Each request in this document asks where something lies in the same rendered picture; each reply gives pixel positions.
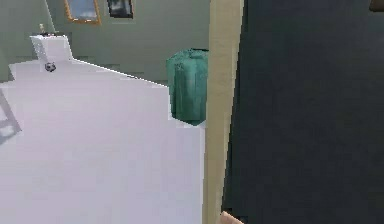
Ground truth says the green trash can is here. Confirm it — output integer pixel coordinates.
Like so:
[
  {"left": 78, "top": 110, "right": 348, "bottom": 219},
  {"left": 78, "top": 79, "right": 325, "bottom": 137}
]
[{"left": 165, "top": 48, "right": 210, "bottom": 127}]

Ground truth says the dark room door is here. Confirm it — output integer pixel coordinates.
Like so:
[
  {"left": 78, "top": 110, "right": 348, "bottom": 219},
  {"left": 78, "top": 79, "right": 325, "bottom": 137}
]
[{"left": 221, "top": 0, "right": 384, "bottom": 224}]

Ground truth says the black framed picture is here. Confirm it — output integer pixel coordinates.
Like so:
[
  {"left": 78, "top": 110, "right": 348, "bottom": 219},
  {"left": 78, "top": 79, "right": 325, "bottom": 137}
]
[{"left": 106, "top": 0, "right": 135, "bottom": 20}]

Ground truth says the orange framed picture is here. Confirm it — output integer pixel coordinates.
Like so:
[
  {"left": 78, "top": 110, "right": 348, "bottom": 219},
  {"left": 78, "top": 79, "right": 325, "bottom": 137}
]
[{"left": 64, "top": 0, "right": 102, "bottom": 26}]

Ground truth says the white cabinet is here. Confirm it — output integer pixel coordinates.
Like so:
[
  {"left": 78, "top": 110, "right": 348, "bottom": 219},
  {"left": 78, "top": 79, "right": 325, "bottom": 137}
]
[{"left": 29, "top": 34, "right": 74, "bottom": 63}]

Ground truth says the beige door frame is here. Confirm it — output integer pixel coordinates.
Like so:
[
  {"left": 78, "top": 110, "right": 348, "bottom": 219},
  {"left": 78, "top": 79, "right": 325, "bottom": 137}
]
[{"left": 202, "top": 0, "right": 246, "bottom": 224}]

